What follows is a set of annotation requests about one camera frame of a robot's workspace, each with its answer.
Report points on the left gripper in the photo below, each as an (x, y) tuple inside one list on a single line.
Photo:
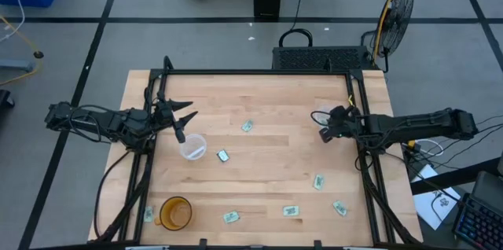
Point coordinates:
[(163, 116)]

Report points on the black aluminium frame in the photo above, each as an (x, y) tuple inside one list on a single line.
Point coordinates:
[(255, 72)]

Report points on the silver aluminium bracket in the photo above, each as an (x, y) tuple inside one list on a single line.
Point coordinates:
[(147, 248), (357, 248)]

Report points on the black keyboard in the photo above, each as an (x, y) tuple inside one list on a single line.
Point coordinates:
[(481, 220)]

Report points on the clear plastic cup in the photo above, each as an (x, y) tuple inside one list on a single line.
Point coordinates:
[(324, 111), (194, 148)]

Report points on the light green stevia packet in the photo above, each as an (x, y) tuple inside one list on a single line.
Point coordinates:
[(222, 155), (231, 217), (318, 182), (340, 207), (291, 210), (148, 214), (247, 125)]

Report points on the black floor fan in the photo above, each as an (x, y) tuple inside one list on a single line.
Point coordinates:
[(395, 18)]

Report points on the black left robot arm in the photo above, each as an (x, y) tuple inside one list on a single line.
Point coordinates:
[(98, 120)]

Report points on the white paper sheet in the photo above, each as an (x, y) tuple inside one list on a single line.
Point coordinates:
[(432, 203)]

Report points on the grey metal leg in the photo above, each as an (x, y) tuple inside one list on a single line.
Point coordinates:
[(15, 64)]

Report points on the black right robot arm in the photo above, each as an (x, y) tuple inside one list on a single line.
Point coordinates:
[(412, 124)]

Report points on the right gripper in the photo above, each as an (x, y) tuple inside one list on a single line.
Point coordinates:
[(342, 124)]

